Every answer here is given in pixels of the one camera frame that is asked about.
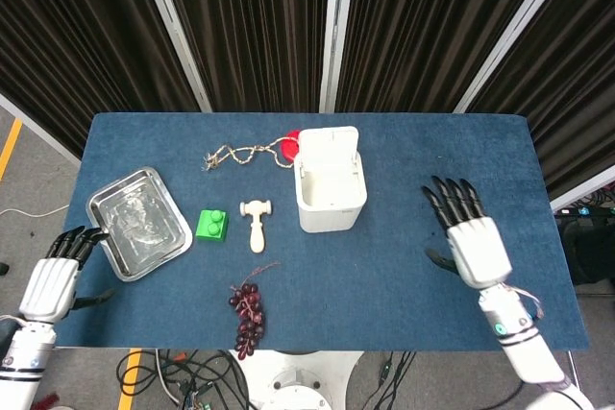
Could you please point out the small wooden toy hammer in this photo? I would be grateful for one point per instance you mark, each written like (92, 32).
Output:
(257, 232)

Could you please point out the green toy building block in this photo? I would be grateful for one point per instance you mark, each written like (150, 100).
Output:
(211, 226)

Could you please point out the blue felt table cloth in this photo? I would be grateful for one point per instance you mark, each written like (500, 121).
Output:
(336, 275)

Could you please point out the red round disc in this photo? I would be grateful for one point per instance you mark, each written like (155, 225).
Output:
(289, 148)

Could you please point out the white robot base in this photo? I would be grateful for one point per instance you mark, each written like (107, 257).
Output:
(293, 381)

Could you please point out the white lidded bin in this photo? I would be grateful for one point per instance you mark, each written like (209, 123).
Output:
(331, 215)

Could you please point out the white divider frame post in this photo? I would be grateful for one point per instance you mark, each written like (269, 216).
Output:
(334, 31)
(514, 31)
(178, 40)

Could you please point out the dark purple grape bunch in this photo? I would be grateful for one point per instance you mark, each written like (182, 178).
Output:
(247, 314)

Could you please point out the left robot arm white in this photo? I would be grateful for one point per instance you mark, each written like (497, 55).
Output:
(21, 362)

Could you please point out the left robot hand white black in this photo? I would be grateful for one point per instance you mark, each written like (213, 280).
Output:
(48, 287)

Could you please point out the dark pleated divider panel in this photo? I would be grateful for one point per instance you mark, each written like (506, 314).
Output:
(254, 21)
(86, 45)
(576, 69)
(423, 21)

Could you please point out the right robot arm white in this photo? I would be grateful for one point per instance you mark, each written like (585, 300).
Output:
(519, 338)

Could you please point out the rectangular steel tray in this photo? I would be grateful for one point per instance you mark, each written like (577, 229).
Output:
(137, 223)

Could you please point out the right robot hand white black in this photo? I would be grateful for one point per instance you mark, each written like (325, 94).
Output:
(478, 251)

